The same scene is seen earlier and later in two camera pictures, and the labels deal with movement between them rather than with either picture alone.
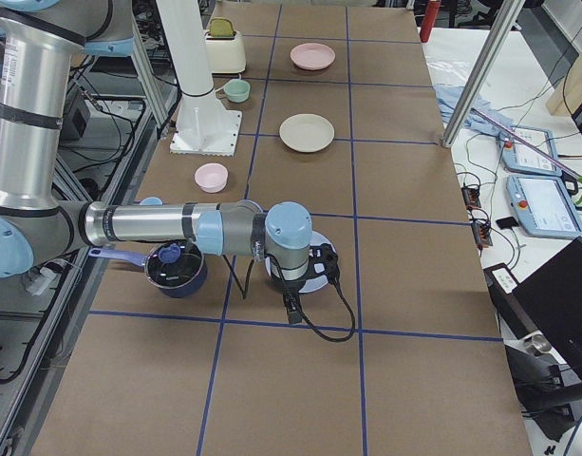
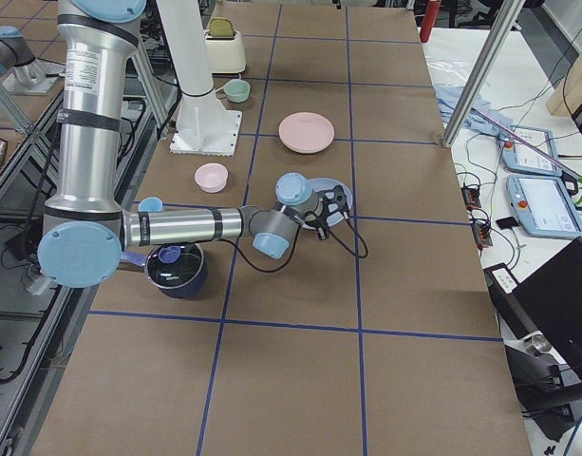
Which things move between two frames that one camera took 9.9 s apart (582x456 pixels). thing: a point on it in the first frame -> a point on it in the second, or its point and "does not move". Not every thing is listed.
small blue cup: (151, 200) does not move
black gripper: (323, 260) -> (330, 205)
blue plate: (314, 284) -> (328, 183)
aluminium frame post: (482, 70) does not move
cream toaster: (225, 47) does not move
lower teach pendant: (545, 207) does not move
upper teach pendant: (518, 157) does not move
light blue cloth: (449, 95) does not move
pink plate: (312, 56) -> (307, 132)
